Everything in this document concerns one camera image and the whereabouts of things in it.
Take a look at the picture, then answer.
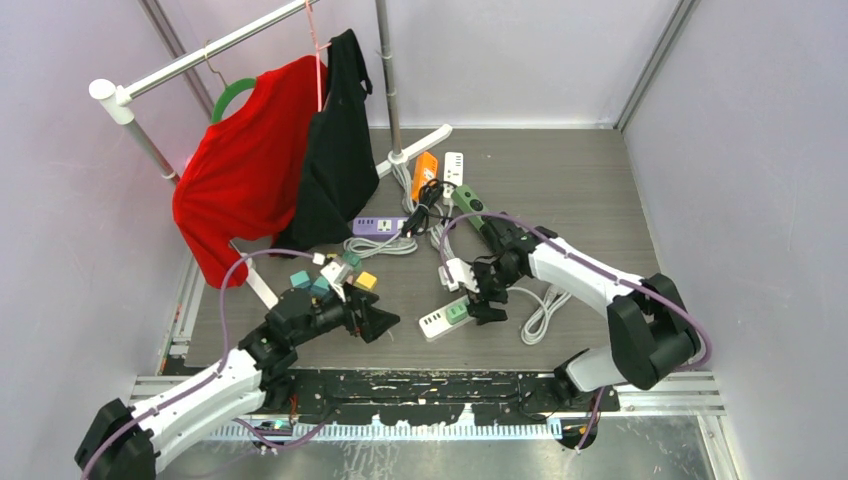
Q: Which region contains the yellow adapter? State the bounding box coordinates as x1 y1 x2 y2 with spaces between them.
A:
354 271 378 292

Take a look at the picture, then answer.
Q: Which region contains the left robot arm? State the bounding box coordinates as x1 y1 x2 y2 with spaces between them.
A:
74 284 400 479

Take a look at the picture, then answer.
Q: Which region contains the far strip grey cord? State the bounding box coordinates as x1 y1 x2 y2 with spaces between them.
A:
506 284 574 347

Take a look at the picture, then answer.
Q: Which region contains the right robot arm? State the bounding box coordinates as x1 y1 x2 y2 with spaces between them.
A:
444 214 712 411

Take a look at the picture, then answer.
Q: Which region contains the red t-shirt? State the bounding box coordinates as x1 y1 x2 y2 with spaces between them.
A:
172 55 327 288

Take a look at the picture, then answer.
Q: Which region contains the metal clothes rack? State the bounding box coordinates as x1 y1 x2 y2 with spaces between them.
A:
87 0 455 309

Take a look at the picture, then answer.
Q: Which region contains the green adapter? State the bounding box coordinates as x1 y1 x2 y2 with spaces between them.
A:
446 300 469 325
342 251 362 271

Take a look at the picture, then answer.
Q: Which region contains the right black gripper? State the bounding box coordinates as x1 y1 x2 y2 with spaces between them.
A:
464 258 525 325

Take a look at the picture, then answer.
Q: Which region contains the purple power strip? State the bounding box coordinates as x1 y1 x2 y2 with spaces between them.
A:
352 216 407 241

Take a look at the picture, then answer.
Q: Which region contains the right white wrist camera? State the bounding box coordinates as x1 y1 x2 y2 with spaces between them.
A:
437 258 479 293

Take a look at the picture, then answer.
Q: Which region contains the green clothes hanger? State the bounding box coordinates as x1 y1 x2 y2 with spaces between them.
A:
210 77 257 125

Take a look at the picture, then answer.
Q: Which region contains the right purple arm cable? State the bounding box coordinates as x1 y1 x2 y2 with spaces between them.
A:
438 211 713 452

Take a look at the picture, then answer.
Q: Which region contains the black power cord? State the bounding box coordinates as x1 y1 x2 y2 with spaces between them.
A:
400 178 446 238

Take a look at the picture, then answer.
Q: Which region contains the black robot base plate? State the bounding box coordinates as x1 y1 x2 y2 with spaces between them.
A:
257 368 620 427

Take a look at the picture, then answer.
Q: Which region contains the pink clothes hanger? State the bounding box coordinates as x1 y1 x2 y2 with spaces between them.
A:
304 0 330 112

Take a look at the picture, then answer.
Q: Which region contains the white power strip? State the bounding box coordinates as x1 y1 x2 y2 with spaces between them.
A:
442 152 464 204
418 296 473 342

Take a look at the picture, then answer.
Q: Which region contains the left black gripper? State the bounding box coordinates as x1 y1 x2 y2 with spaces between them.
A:
290 282 399 347

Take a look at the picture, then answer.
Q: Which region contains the black garment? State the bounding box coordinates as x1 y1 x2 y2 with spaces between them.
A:
272 29 380 251

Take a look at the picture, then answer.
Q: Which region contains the near strip grey cord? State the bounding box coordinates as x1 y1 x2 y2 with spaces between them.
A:
429 198 462 270

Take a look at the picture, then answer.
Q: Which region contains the green power strip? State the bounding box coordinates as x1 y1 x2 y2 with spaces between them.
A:
451 185 489 233

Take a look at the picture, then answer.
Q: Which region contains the orange power strip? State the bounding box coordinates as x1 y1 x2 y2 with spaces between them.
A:
410 151 439 202

